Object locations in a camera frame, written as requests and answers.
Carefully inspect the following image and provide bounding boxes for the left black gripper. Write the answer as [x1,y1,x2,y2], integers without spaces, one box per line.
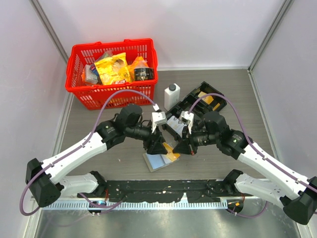
[125,121,168,154]

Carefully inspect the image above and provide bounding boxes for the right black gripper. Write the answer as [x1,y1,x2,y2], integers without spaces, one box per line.
[173,123,219,155]

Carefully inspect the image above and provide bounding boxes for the orange yellow credit card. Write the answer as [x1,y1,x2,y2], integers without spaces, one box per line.
[163,142,180,162]

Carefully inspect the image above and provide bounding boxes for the grey leather card holder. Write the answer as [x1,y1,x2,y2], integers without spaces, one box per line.
[143,143,179,172]

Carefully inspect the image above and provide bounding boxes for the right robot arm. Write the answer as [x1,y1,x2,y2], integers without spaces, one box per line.
[173,111,317,225]

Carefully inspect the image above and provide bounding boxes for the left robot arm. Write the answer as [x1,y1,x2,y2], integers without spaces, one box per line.
[25,104,167,208]

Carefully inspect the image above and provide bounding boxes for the white card boxes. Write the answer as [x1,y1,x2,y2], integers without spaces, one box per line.
[167,116,186,136]

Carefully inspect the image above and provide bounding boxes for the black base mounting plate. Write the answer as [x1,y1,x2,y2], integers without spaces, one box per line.
[84,179,242,203]

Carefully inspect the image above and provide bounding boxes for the white bottle grey cap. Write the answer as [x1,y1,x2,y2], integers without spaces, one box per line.
[164,83,180,111]

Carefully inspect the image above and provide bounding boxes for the black compartment organizer tray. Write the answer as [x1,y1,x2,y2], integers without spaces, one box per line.
[162,81,227,141]

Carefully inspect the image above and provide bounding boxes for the black labelled jar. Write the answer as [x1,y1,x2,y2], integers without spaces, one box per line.
[134,67,154,81]

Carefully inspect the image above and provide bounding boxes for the orange snack bag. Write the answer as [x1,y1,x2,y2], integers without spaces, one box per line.
[128,56,149,81]

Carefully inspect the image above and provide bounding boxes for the yellow chips bag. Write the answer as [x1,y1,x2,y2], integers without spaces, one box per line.
[94,52,132,85]

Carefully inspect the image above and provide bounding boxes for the grey green snack packet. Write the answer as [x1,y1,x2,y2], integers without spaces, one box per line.
[81,64,98,85]

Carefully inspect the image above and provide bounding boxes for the red plastic shopping basket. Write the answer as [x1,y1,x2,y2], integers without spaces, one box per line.
[65,38,158,110]

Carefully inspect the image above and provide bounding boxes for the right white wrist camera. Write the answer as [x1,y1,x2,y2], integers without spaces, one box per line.
[179,111,194,134]

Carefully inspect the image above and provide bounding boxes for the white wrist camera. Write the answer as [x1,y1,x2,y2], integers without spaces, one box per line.
[151,104,167,134]
[179,111,194,134]

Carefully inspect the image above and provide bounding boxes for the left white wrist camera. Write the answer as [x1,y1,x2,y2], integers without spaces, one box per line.
[151,104,167,134]

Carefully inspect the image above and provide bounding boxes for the white slotted cable duct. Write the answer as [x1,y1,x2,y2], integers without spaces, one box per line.
[44,200,228,210]

